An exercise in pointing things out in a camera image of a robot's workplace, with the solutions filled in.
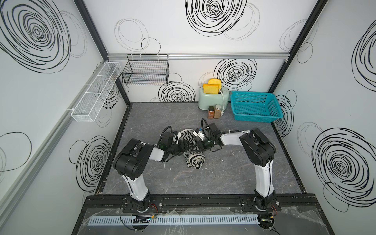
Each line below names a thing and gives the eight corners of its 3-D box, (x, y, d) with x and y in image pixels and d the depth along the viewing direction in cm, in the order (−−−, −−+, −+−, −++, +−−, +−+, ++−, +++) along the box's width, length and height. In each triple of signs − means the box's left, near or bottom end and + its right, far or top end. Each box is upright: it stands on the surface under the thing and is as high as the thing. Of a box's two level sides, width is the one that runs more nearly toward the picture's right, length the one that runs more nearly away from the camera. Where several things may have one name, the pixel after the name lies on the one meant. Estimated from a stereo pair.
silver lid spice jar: (213, 119, 112) (215, 109, 104) (212, 113, 116) (214, 104, 107) (220, 119, 112) (222, 109, 104) (219, 113, 116) (221, 104, 107)
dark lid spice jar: (208, 119, 112) (209, 111, 104) (207, 114, 115) (208, 105, 108) (213, 119, 112) (214, 111, 104) (212, 114, 115) (213, 105, 108)
